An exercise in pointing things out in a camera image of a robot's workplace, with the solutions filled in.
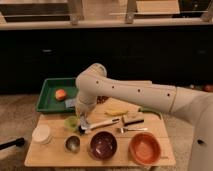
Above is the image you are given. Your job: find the small metal cup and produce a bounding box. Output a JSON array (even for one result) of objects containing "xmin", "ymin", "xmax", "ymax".
[{"xmin": 65, "ymin": 136, "xmax": 80, "ymax": 153}]

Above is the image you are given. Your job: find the orange peach fruit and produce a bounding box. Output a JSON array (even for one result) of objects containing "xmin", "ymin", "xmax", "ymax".
[{"xmin": 55, "ymin": 89, "xmax": 67, "ymax": 101}]

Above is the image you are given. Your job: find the silver fork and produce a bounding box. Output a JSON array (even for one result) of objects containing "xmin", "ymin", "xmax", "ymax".
[{"xmin": 116, "ymin": 127, "xmax": 148, "ymax": 134}]

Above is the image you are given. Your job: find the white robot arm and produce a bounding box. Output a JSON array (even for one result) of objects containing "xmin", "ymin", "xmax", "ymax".
[{"xmin": 75, "ymin": 63, "xmax": 213, "ymax": 171}]

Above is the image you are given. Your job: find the wooden block with black handle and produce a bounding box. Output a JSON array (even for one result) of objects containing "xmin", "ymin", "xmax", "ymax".
[{"xmin": 122, "ymin": 112, "xmax": 144, "ymax": 126}]

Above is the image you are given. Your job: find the green plastic cup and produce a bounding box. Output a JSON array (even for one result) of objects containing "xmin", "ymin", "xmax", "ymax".
[{"xmin": 64, "ymin": 116, "xmax": 78, "ymax": 132}]

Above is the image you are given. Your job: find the black handle object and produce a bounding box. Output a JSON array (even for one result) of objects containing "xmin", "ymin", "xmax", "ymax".
[{"xmin": 0, "ymin": 138, "xmax": 25, "ymax": 150}]

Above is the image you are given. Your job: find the dark purple bowl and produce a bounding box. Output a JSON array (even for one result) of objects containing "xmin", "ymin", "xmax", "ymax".
[{"xmin": 89, "ymin": 131, "xmax": 117, "ymax": 160}]

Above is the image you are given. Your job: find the orange bowl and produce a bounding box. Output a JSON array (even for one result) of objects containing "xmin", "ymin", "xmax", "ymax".
[{"xmin": 129, "ymin": 132, "xmax": 161, "ymax": 166}]

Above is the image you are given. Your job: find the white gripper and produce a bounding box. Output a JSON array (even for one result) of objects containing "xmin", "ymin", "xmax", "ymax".
[{"xmin": 75, "ymin": 93, "xmax": 97, "ymax": 130}]

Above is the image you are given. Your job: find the yellow banana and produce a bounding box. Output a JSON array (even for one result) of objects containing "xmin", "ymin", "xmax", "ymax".
[{"xmin": 105, "ymin": 110, "xmax": 128, "ymax": 116}]

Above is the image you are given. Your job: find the green chili pepper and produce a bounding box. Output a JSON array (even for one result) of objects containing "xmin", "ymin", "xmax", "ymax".
[{"xmin": 138, "ymin": 107, "xmax": 162, "ymax": 119}]

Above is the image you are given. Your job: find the green plastic tray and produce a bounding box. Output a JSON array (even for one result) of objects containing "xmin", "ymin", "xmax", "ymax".
[{"xmin": 36, "ymin": 78, "xmax": 78, "ymax": 114}]

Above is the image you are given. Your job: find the dark red grape bunch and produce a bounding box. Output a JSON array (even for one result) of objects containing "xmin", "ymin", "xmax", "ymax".
[{"xmin": 97, "ymin": 96, "xmax": 109, "ymax": 104}]

